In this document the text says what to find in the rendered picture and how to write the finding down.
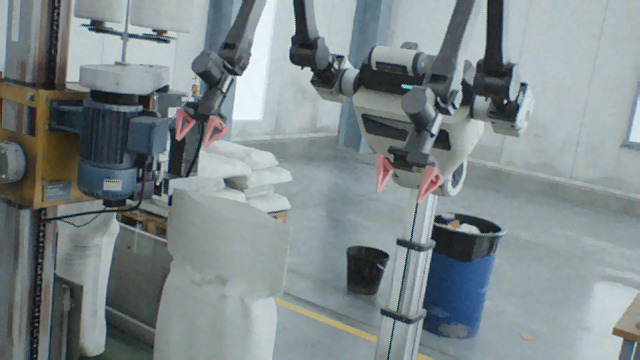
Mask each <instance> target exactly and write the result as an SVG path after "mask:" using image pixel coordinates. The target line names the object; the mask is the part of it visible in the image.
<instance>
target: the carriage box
mask: <svg viewBox="0 0 640 360"><path fill-rule="evenodd" d="M89 94H90V89H87V88H83V87H80V86H78V82H68V81H66V91H45V90H39V91H35V90H31V89H25V88H21V87H17V86H13V85H9V84H5V83H4V79H0V143H2V142H4V141H9V142H14V143H17V144H18V145H19V146H20V147H21V148H22V150H23V152H24V154H25V159H26V170H25V173H24V176H23V177H22V179H21V180H19V181H16V182H8V183H0V194H1V195H3V196H6V197H8V198H11V199H13V200H16V201H18V202H21V203H23V204H26V205H28V206H31V208H32V209H39V208H41V207H49V206H56V205H64V204H72V203H79V202H87V201H94V200H102V199H97V198H92V197H88V196H86V195H84V194H82V193H81V192H80V190H79V189H78V187H77V169H78V167H77V165H78V161H80V160H82V159H83V158H81V157H80V156H79V141H80V133H75V132H49V131H48V123H49V111H50V108H51V101H52V100H53V99H71V100H83V99H86V98H90V97H89ZM3 99H6V100H9V101H13V102H17V103H20V104H24V105H28V106H31V107H35V108H37V122H36V135H25V134H22V133H19V132H15V131H12V130H9V129H6V128H3V127H1V124H2V105H3ZM69 181H72V194H71V197H69V198H62V199H55V200H47V201H44V200H45V184H51V183H60V182H69Z"/></svg>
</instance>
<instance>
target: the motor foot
mask: <svg viewBox="0 0 640 360"><path fill-rule="evenodd" d="M82 106H83V100H71V99H53V100H52V101H51V108H50V111H49V123H48V131H49V132H75V133H80V127H81V113H82Z"/></svg>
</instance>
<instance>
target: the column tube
mask: <svg viewBox="0 0 640 360"><path fill-rule="evenodd" d="M72 5H73V0H61V8H60V11H61V16H60V21H59V22H60V31H59V44H58V57H57V69H56V72H57V77H56V82H55V83H56V91H66V78H67V74H68V63H69V49H70V34H71V20H72ZM51 11H52V0H20V15H19V34H18V42H16V41H11V37H12V18H13V0H8V7H7V26H6V46H5V65H4V83H5V84H9V85H13V86H17V87H21V88H25V89H31V90H35V91H39V90H45V91H46V90H47V82H48V80H47V74H48V69H49V68H48V59H49V47H50V34H51V31H50V26H51V21H52V19H51ZM36 122H37V108H35V107H31V106H28V105H24V104H20V103H17V102H13V101H9V100H6V99H3V105H2V124H1V127H3V128H6V129H9V130H12V131H15V132H19V133H22V134H25V135H36ZM38 221H39V209H32V208H31V206H28V205H26V204H23V203H21V202H18V201H16V200H13V199H11V198H8V197H6V196H3V195H1V194H0V360H30V349H31V346H30V343H31V329H32V318H33V315H32V312H33V298H34V286H35V284H34V280H35V266H36V254H37V251H36V248H37V243H38V241H37V233H38ZM51 222H52V223H46V229H45V239H46V240H45V252H44V254H45V259H44V273H43V284H42V287H43V290H42V304H41V315H40V318H41V320H40V326H39V328H40V335H39V346H38V350H39V351H38V357H37V359H38V360H48V354H49V340H50V325H51V311H52V296H53V282H54V267H55V264H54V253H55V238H56V223H57V220H52V221H51Z"/></svg>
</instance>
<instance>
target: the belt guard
mask: <svg viewBox="0 0 640 360"><path fill-rule="evenodd" d="M139 64H141V63H132V65H135V66H142V67H144V68H133V67H127V66H128V65H120V64H119V65H80V66H79V77H78V86H80V87H83V88H87V89H92V90H97V91H104V92H112V93H122V94H137V95H144V94H150V92H152V91H154V90H156V89H158V88H160V87H162V86H164V85H166V84H168V83H169V74H170V67H169V66H164V65H158V64H148V63H142V64H144V65H139ZM149 65H152V66H153V67H151V66H149Z"/></svg>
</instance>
